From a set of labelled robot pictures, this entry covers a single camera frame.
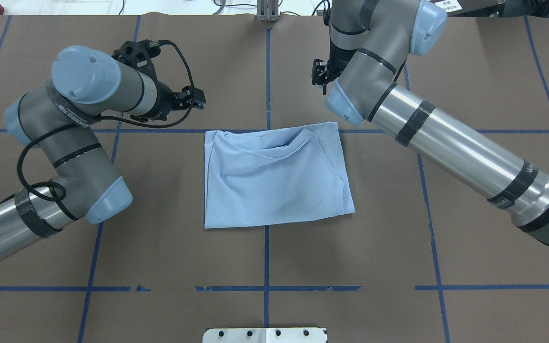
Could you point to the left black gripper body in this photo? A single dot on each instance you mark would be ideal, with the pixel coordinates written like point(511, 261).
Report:
point(163, 98)

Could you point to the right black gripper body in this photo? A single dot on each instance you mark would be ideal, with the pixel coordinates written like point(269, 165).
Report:
point(333, 57)

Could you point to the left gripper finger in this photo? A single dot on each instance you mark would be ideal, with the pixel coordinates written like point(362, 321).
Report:
point(192, 97)

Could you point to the light blue t-shirt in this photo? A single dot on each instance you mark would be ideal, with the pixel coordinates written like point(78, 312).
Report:
point(289, 175)

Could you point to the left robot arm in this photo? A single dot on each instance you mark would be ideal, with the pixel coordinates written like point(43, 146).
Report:
point(65, 173)

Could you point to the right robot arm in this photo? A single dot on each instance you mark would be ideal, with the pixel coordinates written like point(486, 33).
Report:
point(369, 42)

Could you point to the black box white label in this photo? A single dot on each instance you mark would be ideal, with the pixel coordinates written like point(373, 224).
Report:
point(470, 8)

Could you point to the white side table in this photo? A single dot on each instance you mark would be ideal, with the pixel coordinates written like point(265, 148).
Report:
point(127, 7)

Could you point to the blue tape grid lines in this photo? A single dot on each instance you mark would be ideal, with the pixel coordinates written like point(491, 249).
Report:
point(423, 258)

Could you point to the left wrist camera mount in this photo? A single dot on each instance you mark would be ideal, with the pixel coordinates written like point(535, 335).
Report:
point(138, 55)

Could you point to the aluminium frame post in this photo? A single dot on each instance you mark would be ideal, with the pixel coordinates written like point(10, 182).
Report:
point(268, 10)

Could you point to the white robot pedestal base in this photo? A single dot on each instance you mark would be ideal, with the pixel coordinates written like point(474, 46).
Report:
point(266, 335)

